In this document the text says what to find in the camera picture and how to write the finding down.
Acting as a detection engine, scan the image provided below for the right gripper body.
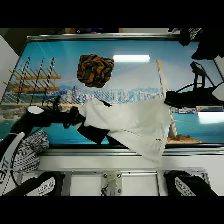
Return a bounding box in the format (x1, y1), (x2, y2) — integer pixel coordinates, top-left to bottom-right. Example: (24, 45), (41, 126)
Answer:
(164, 89), (192, 108)

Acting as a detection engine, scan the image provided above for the black and white checked garment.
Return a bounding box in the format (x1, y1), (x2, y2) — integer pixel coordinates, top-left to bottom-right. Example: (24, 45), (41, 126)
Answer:
(178, 27), (203, 47)

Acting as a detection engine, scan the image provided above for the orange and black patterned garment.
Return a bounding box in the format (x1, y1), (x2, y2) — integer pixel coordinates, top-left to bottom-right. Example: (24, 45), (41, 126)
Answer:
(76, 53), (115, 89)

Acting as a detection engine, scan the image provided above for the black and white patterned garment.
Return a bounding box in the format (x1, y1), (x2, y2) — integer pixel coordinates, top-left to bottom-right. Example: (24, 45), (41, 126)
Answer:
(13, 129), (51, 174)

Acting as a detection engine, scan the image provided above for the silver frame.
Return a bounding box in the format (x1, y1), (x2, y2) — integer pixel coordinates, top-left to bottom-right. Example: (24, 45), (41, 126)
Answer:
(19, 32), (224, 197)

